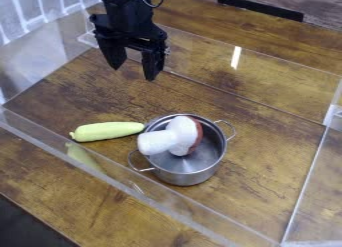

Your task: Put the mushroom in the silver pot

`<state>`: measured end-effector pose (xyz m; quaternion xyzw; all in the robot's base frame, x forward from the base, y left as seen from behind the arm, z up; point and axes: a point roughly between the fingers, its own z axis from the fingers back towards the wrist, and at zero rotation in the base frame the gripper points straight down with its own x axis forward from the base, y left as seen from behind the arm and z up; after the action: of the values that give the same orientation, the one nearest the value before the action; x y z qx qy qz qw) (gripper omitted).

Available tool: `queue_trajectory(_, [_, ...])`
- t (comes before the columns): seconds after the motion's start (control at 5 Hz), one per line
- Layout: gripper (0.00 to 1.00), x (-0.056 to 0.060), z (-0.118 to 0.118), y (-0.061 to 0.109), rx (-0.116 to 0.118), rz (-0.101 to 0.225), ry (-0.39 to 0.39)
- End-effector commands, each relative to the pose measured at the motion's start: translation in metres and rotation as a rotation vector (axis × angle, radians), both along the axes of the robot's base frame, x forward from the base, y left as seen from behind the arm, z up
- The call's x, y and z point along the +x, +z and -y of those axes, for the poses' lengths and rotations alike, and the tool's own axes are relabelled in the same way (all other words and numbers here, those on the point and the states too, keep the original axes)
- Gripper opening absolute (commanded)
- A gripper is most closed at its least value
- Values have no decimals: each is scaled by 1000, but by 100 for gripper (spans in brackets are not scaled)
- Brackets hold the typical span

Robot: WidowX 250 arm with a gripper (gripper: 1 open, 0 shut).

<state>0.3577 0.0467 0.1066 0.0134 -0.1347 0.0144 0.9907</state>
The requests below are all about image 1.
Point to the silver metal pot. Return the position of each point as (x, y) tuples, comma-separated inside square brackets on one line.
[(194, 168)]

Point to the yellow-green toy corn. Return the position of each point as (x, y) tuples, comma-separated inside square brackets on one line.
[(106, 130)]

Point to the black bar in background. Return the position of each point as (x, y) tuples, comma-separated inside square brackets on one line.
[(265, 9)]

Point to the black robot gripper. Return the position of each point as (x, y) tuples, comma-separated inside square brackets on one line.
[(126, 23)]

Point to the clear acrylic enclosure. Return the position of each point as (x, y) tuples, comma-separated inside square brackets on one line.
[(264, 76)]

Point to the white mesh curtain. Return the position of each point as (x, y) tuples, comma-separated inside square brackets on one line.
[(25, 15)]

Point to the white and brown toy mushroom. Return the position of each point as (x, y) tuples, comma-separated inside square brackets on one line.
[(180, 138)]

